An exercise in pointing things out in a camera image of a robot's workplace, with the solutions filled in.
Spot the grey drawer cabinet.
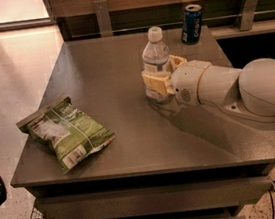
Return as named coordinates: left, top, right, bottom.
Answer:
left=12, top=33, right=275, bottom=219

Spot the blue soda can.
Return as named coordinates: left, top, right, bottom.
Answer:
left=181, top=4, right=203, bottom=45

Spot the right metal wall bracket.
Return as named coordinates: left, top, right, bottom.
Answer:
left=237, top=0, right=258, bottom=31

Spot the metal wall bracket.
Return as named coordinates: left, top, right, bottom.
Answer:
left=237, top=0, right=258, bottom=31
left=93, top=0, right=113, bottom=37

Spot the upper grey drawer front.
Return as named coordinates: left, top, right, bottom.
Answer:
left=36, top=177, right=270, bottom=219

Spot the left metal wall bracket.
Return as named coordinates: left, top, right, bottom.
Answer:
left=93, top=0, right=113, bottom=37

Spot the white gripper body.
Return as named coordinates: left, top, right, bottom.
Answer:
left=171, top=60, right=211, bottom=106

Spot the green jalapeno chip bag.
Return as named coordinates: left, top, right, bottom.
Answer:
left=16, top=95, right=115, bottom=174

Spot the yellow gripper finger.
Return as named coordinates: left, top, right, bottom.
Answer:
left=142, top=71, right=175, bottom=99
left=166, top=54, right=188, bottom=75

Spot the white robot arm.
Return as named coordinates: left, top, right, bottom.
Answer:
left=141, top=55, right=275, bottom=130

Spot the clear plastic water bottle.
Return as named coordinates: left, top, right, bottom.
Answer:
left=142, top=26, right=170, bottom=103

